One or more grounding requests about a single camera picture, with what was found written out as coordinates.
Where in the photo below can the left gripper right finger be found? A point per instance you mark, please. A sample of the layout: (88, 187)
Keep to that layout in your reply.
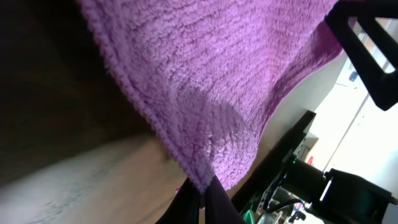
(219, 208)

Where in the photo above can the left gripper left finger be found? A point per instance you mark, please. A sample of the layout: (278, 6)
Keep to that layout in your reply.
(184, 208)

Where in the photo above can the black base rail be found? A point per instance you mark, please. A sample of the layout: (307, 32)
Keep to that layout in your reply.
(269, 167)

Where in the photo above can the purple microfiber cloth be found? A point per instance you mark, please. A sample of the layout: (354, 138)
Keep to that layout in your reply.
(209, 75)

